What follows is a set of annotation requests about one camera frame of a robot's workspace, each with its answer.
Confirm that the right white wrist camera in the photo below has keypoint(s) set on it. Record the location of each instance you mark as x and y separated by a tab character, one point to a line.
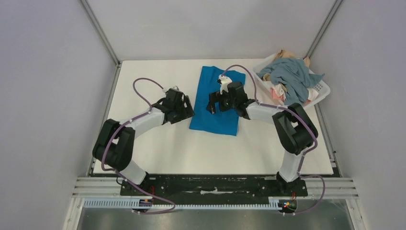
223	81

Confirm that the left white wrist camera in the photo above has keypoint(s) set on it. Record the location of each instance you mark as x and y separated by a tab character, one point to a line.
166	89

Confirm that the white laundry basket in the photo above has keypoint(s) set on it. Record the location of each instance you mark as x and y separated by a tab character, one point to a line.
321	87

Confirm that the white cable duct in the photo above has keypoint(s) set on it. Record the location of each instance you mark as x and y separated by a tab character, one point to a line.
140	204

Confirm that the white t-shirt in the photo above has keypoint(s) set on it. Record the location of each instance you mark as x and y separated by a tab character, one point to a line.
279	92

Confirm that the grey-blue t-shirt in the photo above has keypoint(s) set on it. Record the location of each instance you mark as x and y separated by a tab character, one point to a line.
292	73

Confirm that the aluminium frame right post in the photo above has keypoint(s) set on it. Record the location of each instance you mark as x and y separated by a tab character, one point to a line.
324	27

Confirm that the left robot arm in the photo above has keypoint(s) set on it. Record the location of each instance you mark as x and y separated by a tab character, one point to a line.
115	143

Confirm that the aluminium frame left post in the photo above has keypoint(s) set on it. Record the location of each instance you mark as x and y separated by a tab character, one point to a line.
109	48

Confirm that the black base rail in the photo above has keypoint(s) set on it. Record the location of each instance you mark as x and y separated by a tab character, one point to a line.
235	189

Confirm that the pink t-shirt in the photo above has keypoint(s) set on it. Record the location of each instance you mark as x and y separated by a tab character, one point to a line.
303	96

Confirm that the aluminium frame post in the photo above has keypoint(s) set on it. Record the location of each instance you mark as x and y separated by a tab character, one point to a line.
324	27
109	48

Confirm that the beige t-shirt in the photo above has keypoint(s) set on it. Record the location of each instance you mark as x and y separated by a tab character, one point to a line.
285	54

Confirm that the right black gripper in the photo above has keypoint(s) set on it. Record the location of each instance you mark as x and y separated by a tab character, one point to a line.
220	99

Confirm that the blue t-shirt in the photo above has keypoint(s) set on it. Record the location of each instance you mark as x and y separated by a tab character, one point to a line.
225	123

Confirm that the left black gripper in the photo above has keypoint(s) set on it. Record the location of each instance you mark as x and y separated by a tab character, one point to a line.
189	112

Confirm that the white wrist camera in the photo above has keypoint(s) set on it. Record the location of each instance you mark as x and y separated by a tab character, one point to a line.
166	89
223	81

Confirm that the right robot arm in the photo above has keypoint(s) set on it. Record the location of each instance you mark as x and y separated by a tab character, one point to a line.
296	132

